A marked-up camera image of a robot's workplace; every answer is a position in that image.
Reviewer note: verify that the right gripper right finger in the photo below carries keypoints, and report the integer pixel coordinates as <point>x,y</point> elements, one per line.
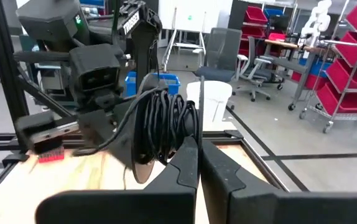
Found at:
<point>275,208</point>

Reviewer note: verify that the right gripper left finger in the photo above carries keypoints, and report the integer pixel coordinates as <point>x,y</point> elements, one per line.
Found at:
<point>135,208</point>

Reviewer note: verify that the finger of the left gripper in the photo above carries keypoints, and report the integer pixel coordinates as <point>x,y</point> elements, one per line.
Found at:
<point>124,147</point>
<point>96,127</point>

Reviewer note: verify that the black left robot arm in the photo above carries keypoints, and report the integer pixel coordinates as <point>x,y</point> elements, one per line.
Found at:
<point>54,18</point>

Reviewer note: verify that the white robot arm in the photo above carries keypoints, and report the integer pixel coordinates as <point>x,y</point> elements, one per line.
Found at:
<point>315,21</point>

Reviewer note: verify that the red screw bit box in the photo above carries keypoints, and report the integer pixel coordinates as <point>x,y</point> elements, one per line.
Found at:
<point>51,155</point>

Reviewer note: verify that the blue plastic crate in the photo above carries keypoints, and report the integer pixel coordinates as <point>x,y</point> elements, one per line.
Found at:
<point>170,82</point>

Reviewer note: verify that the white cylindrical bin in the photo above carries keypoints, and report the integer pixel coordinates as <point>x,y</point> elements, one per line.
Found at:
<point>216,99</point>

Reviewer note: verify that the grey mesh office chair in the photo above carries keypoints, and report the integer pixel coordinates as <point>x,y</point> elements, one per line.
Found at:
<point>223,53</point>

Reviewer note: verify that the metal shelf rack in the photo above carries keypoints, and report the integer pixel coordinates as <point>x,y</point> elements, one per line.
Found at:
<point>349,81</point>

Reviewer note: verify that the white easel board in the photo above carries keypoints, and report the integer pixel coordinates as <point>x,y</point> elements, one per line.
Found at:
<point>194,12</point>

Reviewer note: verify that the wooden top work desk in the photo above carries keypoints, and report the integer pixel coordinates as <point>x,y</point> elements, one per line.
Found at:
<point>303,59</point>

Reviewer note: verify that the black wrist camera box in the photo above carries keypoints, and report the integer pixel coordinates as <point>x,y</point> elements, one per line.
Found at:
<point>94,68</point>

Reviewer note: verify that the white frame office chair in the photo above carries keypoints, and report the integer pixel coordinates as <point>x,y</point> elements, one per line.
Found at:
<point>256,68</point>

